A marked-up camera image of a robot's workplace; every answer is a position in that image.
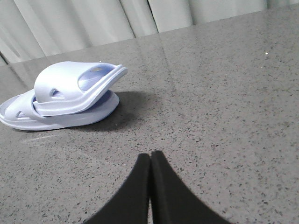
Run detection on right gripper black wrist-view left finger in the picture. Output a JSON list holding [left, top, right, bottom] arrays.
[[84, 154, 150, 224]]

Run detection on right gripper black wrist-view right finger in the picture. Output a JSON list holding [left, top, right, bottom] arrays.
[[151, 151, 229, 224]]

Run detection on light blue slipper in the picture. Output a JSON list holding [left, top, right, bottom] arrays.
[[0, 90, 120, 131], [34, 61, 128, 116]]

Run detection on pale green curtain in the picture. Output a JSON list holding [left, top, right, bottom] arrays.
[[0, 0, 293, 65]]

